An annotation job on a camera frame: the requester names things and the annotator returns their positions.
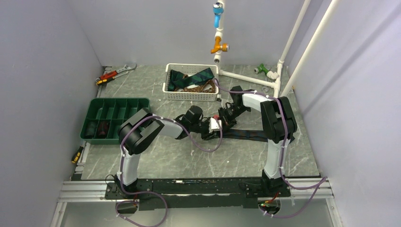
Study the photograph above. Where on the dark rolled tie in tray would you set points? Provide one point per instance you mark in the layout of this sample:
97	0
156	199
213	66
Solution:
90	130

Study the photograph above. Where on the orange valve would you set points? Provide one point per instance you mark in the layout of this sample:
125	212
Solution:
219	46

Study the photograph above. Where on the white plastic basket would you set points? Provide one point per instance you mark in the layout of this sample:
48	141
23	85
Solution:
189	69

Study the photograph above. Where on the brown patterned tie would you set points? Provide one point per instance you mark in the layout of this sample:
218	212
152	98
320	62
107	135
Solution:
209	87

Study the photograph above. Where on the blue valve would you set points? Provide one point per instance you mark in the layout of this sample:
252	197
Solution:
218	9

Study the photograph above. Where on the green striped tie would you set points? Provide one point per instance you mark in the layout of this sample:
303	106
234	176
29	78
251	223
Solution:
181	80

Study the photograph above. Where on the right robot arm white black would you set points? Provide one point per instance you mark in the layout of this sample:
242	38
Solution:
278	123

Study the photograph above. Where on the maroon rolled tie in tray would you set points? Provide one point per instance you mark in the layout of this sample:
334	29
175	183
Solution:
102	129

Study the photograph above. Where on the aluminium rail frame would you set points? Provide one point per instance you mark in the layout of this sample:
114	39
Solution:
90	191

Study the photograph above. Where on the navy brown striped tie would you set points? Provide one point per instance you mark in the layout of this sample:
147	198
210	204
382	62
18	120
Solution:
254	135

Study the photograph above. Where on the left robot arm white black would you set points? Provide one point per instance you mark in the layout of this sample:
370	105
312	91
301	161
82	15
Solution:
139	132

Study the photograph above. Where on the white pvc pipe frame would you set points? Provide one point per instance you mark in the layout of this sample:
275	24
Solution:
276	85

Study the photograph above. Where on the red handled adjustable wrench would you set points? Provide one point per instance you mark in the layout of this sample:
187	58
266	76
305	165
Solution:
112	75

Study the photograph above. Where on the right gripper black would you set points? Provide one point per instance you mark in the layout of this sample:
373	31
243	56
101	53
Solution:
226	122

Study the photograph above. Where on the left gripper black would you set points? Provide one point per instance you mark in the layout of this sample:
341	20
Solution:
208	135

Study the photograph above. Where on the yellow black screwdriver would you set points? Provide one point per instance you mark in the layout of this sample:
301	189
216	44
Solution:
75	158

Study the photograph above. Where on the green valve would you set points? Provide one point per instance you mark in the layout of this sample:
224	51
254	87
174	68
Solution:
261	69

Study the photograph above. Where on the green compartment tray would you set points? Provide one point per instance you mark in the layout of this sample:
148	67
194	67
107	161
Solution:
114	110

